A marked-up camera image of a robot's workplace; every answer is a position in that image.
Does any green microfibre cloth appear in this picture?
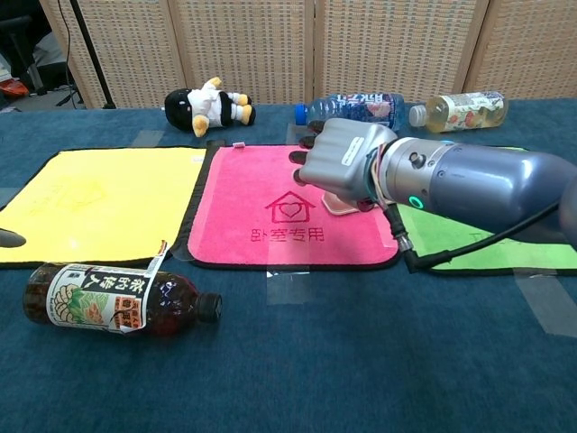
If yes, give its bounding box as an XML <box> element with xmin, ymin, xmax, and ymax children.
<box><xmin>396</xmin><ymin>143</ymin><xmax>577</xmax><ymax>277</ymax></box>

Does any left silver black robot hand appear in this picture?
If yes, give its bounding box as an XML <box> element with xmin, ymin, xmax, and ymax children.
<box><xmin>0</xmin><ymin>227</ymin><xmax>27</xmax><ymax>249</ymax></box>

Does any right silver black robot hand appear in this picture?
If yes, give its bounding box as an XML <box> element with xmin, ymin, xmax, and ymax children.
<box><xmin>288</xmin><ymin>117</ymin><xmax>400</xmax><ymax>213</ymax></box>

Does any pink microfibre cloth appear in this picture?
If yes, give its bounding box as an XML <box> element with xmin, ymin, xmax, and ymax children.
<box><xmin>182</xmin><ymin>143</ymin><xmax>402</xmax><ymax>272</ymax></box>

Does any black white plush toy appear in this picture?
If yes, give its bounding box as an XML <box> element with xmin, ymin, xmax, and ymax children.
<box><xmin>163</xmin><ymin>76</ymin><xmax>257</xmax><ymax>139</ymax></box>

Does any clear bottle blue label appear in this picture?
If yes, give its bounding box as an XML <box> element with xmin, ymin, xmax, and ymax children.
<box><xmin>295</xmin><ymin>92</ymin><xmax>407</xmax><ymax>135</ymax></box>

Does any black tripod stand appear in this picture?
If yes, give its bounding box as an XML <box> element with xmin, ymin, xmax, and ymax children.
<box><xmin>67</xmin><ymin>0</ymin><xmax>117</xmax><ymax>110</ymax></box>

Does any yellow tea bottle white cap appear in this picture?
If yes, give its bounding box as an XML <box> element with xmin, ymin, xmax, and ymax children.
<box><xmin>408</xmin><ymin>90</ymin><xmax>509</xmax><ymax>134</ymax></box>

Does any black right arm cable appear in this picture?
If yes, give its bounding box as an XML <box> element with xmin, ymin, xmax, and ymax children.
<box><xmin>382</xmin><ymin>198</ymin><xmax>564</xmax><ymax>272</ymax></box>

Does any crinkled clear tape strip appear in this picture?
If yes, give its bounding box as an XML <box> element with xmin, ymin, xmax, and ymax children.
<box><xmin>362</xmin><ymin>209</ymin><xmax>401</xmax><ymax>249</ymax></box>

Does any blue felt table cover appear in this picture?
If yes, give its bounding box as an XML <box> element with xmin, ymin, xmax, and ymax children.
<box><xmin>0</xmin><ymin>97</ymin><xmax>577</xmax><ymax>433</ymax></box>

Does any dark tea bottle white label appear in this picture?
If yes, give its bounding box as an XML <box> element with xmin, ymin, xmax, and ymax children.
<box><xmin>22</xmin><ymin>241</ymin><xmax>224</xmax><ymax>337</ymax></box>

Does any pink rectangular case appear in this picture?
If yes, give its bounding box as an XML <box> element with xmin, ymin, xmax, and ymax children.
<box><xmin>320</xmin><ymin>191</ymin><xmax>362</xmax><ymax>217</ymax></box>

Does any yellow microfibre cloth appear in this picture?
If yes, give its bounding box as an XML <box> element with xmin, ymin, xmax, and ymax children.
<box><xmin>0</xmin><ymin>144</ymin><xmax>208</xmax><ymax>268</ymax></box>

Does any orange floor object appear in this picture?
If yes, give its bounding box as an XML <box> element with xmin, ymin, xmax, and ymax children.
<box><xmin>0</xmin><ymin>79</ymin><xmax>29</xmax><ymax>98</ymax></box>

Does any woven folding screen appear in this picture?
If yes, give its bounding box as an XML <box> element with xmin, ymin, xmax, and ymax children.
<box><xmin>39</xmin><ymin>0</ymin><xmax>577</xmax><ymax>109</ymax></box>

